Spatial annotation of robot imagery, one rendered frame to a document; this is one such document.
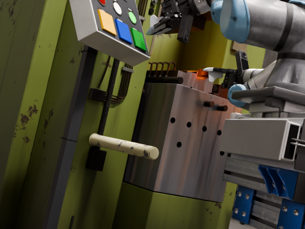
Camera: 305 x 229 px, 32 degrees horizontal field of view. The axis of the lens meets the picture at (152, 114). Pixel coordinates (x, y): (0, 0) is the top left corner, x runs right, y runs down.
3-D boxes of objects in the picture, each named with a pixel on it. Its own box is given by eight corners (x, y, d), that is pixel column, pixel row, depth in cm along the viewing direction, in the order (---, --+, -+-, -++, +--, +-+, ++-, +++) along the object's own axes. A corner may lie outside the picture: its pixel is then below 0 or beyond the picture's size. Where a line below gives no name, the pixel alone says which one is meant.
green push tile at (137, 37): (146, 51, 193) (142, 33, 196) (136, 45, 187) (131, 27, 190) (142, 53, 194) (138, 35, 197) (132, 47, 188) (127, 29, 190)
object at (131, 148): (158, 162, 182) (161, 147, 182) (146, 159, 179) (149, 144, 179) (98, 147, 218) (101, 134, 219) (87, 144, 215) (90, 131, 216)
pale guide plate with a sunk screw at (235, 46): (245, 54, 259) (253, 20, 260) (232, 48, 254) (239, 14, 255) (243, 54, 261) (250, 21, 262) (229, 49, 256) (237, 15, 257)
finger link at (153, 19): (143, 22, 192) (164, 11, 188) (147, 37, 190) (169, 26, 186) (139, 20, 189) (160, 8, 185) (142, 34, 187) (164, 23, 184)
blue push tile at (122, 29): (132, 43, 185) (127, 25, 187) (121, 37, 179) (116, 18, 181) (128, 45, 186) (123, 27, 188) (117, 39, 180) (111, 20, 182)
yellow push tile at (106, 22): (117, 35, 176) (112, 15, 179) (104, 28, 170) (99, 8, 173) (112, 37, 177) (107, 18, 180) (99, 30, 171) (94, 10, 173)
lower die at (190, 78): (210, 96, 233) (214, 77, 233) (175, 85, 222) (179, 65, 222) (157, 93, 268) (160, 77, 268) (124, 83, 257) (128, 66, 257)
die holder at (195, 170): (223, 202, 233) (243, 104, 236) (153, 191, 212) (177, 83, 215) (152, 181, 279) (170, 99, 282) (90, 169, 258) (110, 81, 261)
